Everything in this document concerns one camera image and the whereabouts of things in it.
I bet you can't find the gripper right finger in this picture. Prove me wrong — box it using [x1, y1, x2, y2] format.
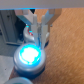
[40, 8, 63, 47]

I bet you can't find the blue button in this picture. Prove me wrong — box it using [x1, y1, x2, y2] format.
[12, 42, 46, 73]

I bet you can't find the red button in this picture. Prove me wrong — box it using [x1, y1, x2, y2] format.
[21, 25, 51, 47]

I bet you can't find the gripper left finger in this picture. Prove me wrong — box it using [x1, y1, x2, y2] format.
[14, 8, 42, 47]

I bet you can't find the green button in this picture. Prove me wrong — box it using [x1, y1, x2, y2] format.
[7, 76, 35, 84]

